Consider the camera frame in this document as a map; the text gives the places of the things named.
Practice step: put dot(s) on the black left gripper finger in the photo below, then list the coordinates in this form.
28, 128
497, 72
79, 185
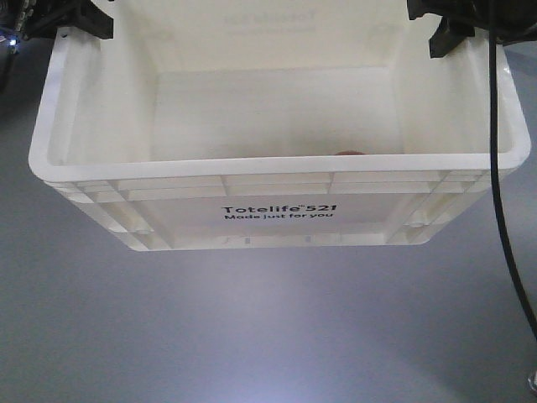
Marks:
92, 20

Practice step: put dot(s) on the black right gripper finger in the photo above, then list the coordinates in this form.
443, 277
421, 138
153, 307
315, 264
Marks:
446, 40

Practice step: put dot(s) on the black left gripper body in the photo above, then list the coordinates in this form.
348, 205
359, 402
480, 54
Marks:
25, 20

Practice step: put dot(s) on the white plastic tote box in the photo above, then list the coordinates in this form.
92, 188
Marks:
215, 124

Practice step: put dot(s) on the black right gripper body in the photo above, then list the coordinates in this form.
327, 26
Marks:
514, 20

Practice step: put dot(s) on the brown soft ball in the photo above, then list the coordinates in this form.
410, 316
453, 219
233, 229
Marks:
349, 152

